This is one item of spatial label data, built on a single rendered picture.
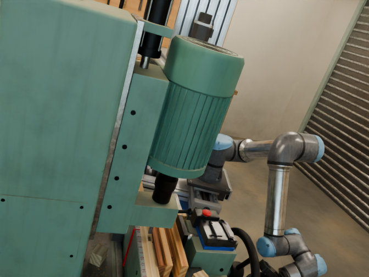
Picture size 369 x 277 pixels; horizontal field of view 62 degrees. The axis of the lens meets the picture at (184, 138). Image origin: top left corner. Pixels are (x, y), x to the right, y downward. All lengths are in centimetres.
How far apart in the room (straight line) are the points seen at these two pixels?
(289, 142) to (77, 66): 86
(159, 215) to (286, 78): 430
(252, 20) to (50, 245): 404
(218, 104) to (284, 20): 408
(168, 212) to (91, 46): 49
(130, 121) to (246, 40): 390
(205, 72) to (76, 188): 37
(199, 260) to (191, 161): 35
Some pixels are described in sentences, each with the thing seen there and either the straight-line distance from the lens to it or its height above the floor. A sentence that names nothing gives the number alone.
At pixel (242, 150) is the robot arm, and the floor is 102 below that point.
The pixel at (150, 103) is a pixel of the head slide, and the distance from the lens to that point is 67.
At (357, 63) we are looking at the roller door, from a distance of 440.
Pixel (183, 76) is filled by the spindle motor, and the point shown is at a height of 144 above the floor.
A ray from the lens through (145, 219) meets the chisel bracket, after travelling 88.
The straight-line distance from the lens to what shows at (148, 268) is 87.
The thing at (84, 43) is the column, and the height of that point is 146.
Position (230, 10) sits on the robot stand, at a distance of 157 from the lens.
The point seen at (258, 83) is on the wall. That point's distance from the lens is 478.
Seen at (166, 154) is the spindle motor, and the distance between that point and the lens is 73.
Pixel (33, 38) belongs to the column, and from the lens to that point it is 61.
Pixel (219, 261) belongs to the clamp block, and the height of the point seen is 93.
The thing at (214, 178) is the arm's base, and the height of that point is 85.
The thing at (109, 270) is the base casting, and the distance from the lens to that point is 104.
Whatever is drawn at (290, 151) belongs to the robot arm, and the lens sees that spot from 123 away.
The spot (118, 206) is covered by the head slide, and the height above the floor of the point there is 109.
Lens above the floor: 157
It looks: 22 degrees down
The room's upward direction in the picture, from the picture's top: 18 degrees clockwise
